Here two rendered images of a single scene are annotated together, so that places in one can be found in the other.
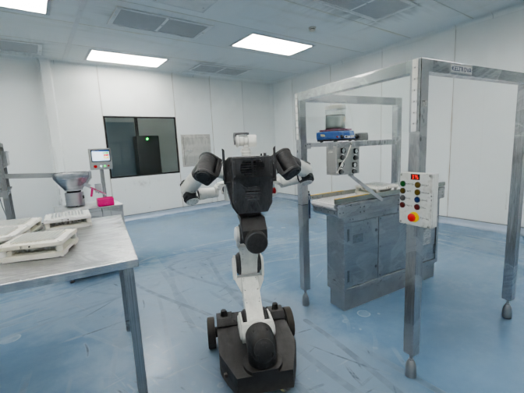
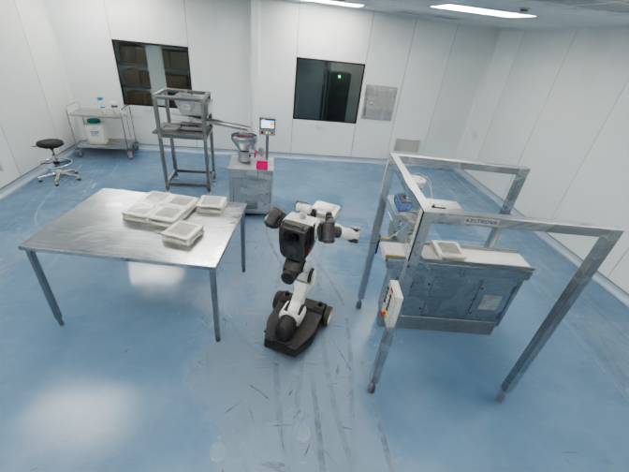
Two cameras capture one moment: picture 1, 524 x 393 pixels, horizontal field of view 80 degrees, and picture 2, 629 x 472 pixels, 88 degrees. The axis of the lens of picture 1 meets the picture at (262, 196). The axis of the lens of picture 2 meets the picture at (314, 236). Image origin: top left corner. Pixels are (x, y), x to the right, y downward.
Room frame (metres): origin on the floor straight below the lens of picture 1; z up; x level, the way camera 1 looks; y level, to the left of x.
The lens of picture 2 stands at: (-0.17, -0.98, 2.47)
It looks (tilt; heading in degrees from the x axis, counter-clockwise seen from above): 32 degrees down; 26
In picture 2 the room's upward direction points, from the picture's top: 7 degrees clockwise
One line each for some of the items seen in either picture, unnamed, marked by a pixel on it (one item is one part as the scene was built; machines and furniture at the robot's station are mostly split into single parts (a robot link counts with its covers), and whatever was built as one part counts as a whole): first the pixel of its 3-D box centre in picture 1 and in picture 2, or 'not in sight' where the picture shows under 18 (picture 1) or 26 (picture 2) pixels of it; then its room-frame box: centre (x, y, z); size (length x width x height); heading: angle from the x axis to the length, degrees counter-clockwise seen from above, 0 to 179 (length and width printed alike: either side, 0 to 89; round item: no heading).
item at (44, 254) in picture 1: (41, 249); (183, 234); (1.42, 1.04, 0.89); 0.24 x 0.24 x 0.02; 16
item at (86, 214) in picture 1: (68, 216); (212, 201); (1.95, 1.23, 0.94); 0.25 x 0.24 x 0.02; 32
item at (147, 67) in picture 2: not in sight; (154, 76); (4.40, 5.04, 1.43); 1.32 x 0.01 x 1.11; 126
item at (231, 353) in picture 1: (255, 334); (294, 317); (1.75, 0.08, 0.19); 0.64 x 0.52 x 0.33; 10
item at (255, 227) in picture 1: (252, 230); (294, 266); (1.65, 0.06, 0.87); 0.28 x 0.13 x 0.18; 10
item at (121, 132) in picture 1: (144, 146); (328, 92); (6.37, 2.30, 1.43); 1.38 x 0.01 x 1.16; 126
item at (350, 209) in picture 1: (383, 199); (453, 260); (2.64, -1.04, 0.83); 1.30 x 0.29 x 0.10; 119
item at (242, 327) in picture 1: (255, 323); (293, 313); (1.72, 0.07, 0.28); 0.21 x 0.20 x 0.13; 10
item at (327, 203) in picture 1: (383, 195); (454, 258); (2.64, -1.04, 0.86); 1.35 x 0.25 x 0.05; 119
